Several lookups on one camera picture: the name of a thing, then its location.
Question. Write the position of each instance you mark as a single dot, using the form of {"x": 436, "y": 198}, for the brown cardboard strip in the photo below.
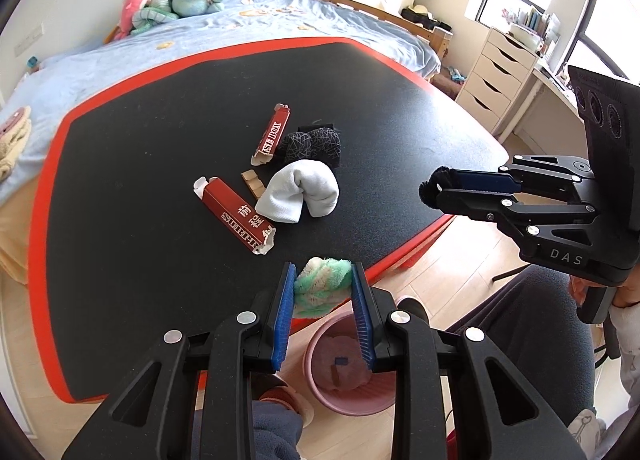
{"x": 253, "y": 183}

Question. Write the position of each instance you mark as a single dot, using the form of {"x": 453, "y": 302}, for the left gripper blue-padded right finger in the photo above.
{"x": 498, "y": 414}

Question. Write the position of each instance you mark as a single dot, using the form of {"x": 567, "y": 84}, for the white drawer cabinet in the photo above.
{"x": 496, "y": 79}

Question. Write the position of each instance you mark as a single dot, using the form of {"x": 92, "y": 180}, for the bed with blue sheet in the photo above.
{"x": 65, "y": 81}

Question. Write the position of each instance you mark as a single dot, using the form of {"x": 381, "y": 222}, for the pile of plush toys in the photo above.
{"x": 139, "y": 16}

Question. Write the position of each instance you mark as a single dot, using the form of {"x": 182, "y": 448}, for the red box near tissue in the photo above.
{"x": 236, "y": 214}

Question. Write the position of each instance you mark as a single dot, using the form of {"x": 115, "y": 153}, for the wall socket plate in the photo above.
{"x": 33, "y": 36}

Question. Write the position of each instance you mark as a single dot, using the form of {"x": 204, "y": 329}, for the right black shoe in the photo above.
{"x": 412, "y": 310}

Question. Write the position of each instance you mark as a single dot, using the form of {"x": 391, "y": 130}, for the black plastic block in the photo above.
{"x": 316, "y": 125}

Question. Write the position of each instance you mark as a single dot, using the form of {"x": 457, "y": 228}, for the pink trash bin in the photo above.
{"x": 339, "y": 377}

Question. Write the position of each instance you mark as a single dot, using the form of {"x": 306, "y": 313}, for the green white tissue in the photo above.
{"x": 321, "y": 286}

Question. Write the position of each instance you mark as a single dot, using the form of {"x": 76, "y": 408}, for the folded beige pink towels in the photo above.
{"x": 15, "y": 133}

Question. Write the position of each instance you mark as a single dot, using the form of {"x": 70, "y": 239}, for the small black fuzzy ball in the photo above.
{"x": 430, "y": 187}

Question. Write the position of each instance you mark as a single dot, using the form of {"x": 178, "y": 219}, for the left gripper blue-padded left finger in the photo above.
{"x": 189, "y": 396}

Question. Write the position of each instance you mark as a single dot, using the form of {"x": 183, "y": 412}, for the black patterned sock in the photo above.
{"x": 322, "y": 144}

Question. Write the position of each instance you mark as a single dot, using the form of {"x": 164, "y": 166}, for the red table with black top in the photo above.
{"x": 121, "y": 250}

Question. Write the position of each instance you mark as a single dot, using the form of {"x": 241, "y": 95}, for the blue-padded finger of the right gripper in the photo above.
{"x": 552, "y": 177}
{"x": 512, "y": 218}

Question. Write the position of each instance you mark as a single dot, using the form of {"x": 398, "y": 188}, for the person's right hand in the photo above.
{"x": 627, "y": 294}

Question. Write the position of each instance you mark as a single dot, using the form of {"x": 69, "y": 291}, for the white sock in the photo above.
{"x": 304, "y": 182}

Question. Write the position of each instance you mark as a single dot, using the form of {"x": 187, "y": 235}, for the red box ISE BOX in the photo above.
{"x": 272, "y": 136}

